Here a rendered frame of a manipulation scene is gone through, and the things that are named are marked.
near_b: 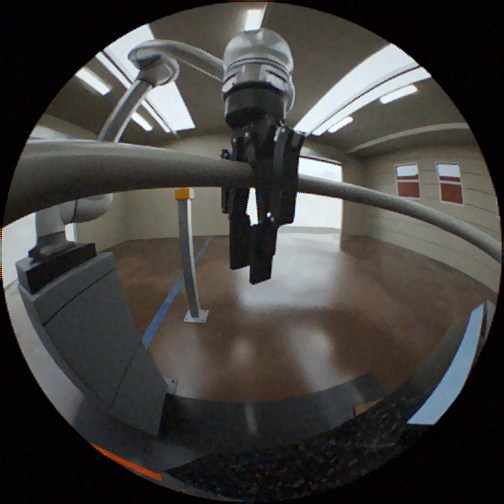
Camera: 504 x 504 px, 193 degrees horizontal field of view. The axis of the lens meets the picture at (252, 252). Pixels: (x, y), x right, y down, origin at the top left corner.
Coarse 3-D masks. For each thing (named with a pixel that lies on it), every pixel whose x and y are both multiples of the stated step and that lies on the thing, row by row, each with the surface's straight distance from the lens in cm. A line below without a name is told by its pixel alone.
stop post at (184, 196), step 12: (180, 192) 125; (192, 192) 130; (180, 204) 126; (180, 216) 126; (180, 228) 127; (180, 240) 128; (192, 252) 134; (192, 264) 133; (192, 276) 134; (192, 288) 138; (192, 300) 144; (192, 312) 151; (204, 312) 160
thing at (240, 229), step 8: (232, 224) 21; (240, 224) 22; (248, 224) 23; (232, 232) 22; (240, 232) 22; (248, 232) 23; (232, 240) 22; (240, 240) 23; (248, 240) 23; (232, 248) 22; (240, 248) 23; (248, 248) 24; (232, 256) 23; (240, 256) 23; (248, 256) 24; (232, 264) 23; (240, 264) 24; (248, 264) 25
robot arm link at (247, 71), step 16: (240, 64) 24; (256, 64) 24; (272, 64) 24; (224, 80) 25; (240, 80) 22; (256, 80) 21; (272, 80) 22; (288, 80) 25; (224, 96) 24; (288, 96) 24
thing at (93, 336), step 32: (96, 256) 63; (64, 288) 49; (96, 288) 58; (32, 320) 73; (64, 320) 50; (96, 320) 58; (128, 320) 72; (64, 352) 51; (96, 352) 59; (128, 352) 73; (96, 384) 60; (128, 384) 74; (160, 384) 100; (128, 416) 76; (160, 416) 101
